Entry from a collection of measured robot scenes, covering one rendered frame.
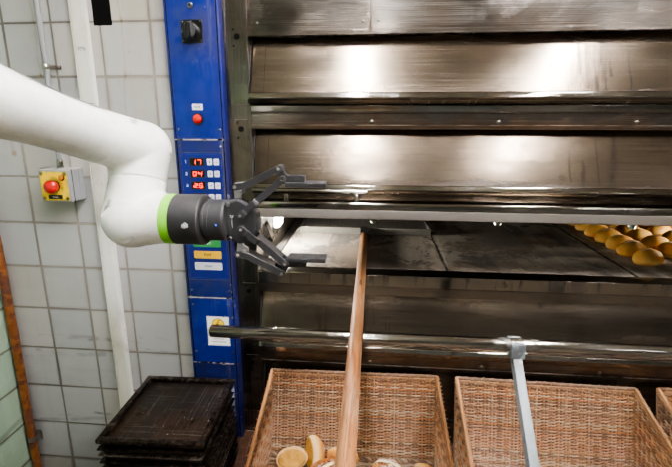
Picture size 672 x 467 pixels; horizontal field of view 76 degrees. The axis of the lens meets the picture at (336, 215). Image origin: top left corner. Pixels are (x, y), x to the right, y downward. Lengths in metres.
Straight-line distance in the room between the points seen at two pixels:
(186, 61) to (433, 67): 0.70
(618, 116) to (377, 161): 0.67
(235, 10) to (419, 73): 0.55
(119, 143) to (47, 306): 1.09
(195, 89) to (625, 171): 1.25
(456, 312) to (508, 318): 0.16
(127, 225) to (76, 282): 0.91
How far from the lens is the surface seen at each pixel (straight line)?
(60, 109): 0.78
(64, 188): 1.56
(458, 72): 1.32
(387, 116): 1.30
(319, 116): 1.31
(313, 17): 1.35
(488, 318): 1.50
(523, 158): 1.37
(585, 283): 1.53
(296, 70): 1.32
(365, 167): 1.30
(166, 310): 1.60
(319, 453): 1.54
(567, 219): 1.28
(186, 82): 1.38
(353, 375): 0.85
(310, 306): 1.46
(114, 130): 0.82
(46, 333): 1.88
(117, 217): 0.84
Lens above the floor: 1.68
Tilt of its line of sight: 13 degrees down
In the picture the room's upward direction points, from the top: straight up
